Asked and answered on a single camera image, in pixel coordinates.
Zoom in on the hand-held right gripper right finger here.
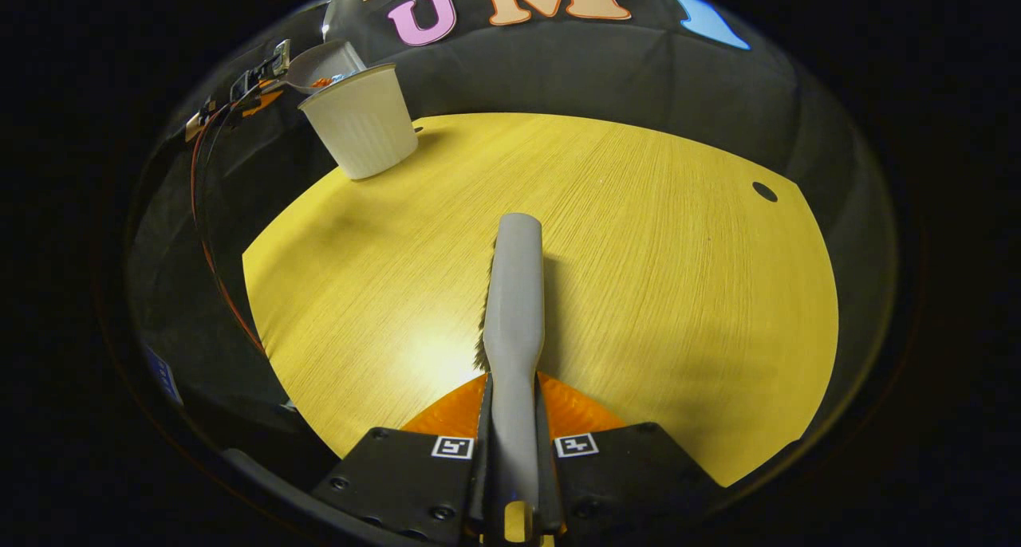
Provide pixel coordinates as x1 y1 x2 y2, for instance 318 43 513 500
533 372 723 536

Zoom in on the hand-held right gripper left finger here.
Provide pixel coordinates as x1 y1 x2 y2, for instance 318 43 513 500
311 372 494 544

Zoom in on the grey dustpan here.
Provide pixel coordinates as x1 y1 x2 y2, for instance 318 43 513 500
283 40 368 95

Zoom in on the white ribbed garbage bin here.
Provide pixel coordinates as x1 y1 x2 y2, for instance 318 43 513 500
298 62 417 181

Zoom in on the small grey broom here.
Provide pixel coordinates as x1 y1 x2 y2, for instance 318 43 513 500
476 212 547 544

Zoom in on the blue printed label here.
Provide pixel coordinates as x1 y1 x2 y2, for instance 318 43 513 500
146 348 184 408

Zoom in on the red cable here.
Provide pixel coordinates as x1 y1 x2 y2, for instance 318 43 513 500
190 108 266 355

